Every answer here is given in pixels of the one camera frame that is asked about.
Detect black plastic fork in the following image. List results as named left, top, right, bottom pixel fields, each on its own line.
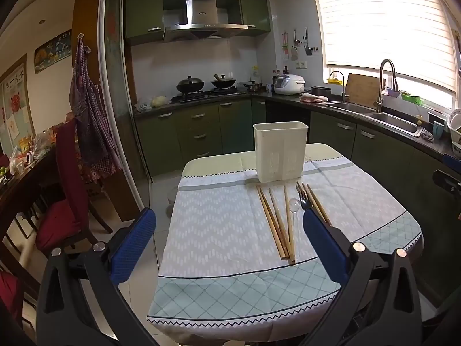
left=297, top=187, right=312, bottom=210

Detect tan wooden chopstick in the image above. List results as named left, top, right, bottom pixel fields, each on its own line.
left=268, top=188, right=290, bottom=259

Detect small steel pot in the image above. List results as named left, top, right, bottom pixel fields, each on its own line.
left=243, top=80, right=263, bottom=93

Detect pale wooden chopstick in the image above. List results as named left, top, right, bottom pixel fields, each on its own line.
left=284, top=184, right=295, bottom=264

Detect black gas stove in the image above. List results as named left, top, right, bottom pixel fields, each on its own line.
left=171, top=87, right=245, bottom=103

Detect tall steel faucet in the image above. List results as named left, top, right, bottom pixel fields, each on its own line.
left=374, top=58, right=399, bottom=113

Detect light wooden chopstick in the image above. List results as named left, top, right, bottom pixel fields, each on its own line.
left=257, top=187, right=287, bottom=260

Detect white plastic utensil holder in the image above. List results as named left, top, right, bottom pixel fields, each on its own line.
left=253, top=121, right=309, bottom=183

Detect dark wooden chopstick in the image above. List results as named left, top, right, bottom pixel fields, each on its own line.
left=296, top=181, right=326, bottom=223

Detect clear plastic spoon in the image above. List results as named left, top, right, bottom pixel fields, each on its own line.
left=288, top=198, right=301, bottom=247

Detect hanging kitchen utensils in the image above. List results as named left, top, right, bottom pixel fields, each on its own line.
left=281, top=27, right=319, bottom=61

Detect steel double sink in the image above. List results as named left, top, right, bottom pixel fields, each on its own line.
left=325, top=101, right=423, bottom=138

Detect brown wooden chopstick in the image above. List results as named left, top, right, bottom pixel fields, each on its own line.
left=259, top=187, right=290, bottom=256

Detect black wok with lid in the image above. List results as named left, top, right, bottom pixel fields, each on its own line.
left=177, top=76, right=204, bottom=95

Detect steel range hood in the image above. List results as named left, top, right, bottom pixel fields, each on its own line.
left=163, top=0, right=250, bottom=42

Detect purple checked apron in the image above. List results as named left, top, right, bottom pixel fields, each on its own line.
left=69, top=33, right=121, bottom=180

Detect olive brown chopstick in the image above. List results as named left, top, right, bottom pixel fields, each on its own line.
left=305, top=184, right=332, bottom=227

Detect patterned tablecloth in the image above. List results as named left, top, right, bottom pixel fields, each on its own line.
left=147, top=144, right=424, bottom=345

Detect small steel faucet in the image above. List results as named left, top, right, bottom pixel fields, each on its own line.
left=329, top=69, right=348, bottom=103

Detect wooden cutting board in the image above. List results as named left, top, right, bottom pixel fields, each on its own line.
left=345, top=74, right=385, bottom=109

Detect dark brown chopstick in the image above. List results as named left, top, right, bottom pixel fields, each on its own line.
left=302, top=183, right=332, bottom=227

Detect red dining chair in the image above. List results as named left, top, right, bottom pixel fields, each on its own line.
left=35, top=120, right=113, bottom=256

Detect black pot on counter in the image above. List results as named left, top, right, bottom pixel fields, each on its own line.
left=311, top=86, right=331, bottom=98

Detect sliding glass door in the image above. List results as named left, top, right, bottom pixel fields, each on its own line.
left=97, top=0, right=150, bottom=221

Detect pink cloth on counter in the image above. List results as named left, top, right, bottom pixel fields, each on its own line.
left=299, top=92, right=329, bottom=104

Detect white rice cooker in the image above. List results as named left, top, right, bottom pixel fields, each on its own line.
left=273, top=74, right=305, bottom=95

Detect black pan with handle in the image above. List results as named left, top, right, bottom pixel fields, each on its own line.
left=211, top=74, right=236, bottom=89

